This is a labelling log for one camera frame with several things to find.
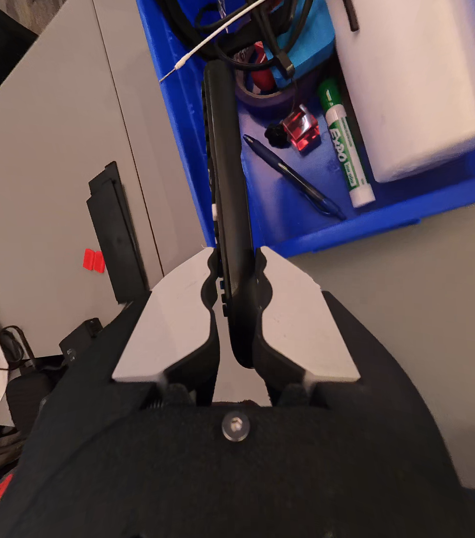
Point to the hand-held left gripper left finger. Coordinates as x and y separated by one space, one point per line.
166 332

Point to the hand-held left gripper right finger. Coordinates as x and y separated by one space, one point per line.
304 332

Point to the blue plastic bin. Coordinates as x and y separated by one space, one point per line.
283 201

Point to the blue ballpoint pen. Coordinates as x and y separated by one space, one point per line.
292 175

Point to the green whiteboard marker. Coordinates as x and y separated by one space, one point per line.
342 147

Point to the red translucent cube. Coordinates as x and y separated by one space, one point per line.
302 130

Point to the purple tape roll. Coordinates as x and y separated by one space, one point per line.
262 105

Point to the white foam block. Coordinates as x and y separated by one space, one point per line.
410 84

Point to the light blue foam pad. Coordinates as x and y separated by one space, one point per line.
317 38

